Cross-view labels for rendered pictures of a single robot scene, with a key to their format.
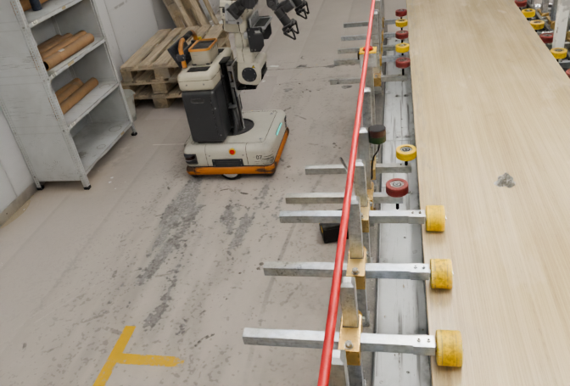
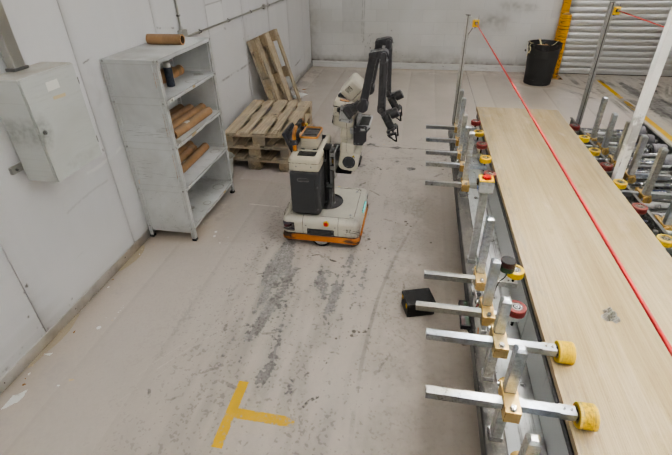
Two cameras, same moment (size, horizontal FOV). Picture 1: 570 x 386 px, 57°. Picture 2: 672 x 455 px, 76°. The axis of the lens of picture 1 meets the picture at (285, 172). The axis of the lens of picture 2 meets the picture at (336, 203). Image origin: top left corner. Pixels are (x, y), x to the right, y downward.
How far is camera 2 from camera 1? 0.59 m
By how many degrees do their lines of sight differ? 3
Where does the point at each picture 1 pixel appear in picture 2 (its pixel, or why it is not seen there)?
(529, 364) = not seen: outside the picture
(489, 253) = (616, 393)
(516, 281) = (647, 428)
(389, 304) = not seen: hidden behind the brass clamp
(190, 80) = (300, 162)
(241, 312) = (340, 377)
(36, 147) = (155, 201)
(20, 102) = (148, 163)
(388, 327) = (510, 438)
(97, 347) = (216, 400)
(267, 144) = (356, 221)
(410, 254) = not seen: hidden behind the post
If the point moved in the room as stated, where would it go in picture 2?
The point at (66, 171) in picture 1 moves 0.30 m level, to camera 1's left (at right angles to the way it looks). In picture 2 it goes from (179, 224) to (143, 226)
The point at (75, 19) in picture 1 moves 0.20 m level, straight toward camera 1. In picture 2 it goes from (196, 92) to (199, 98)
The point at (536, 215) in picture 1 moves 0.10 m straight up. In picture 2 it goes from (646, 357) to (656, 338)
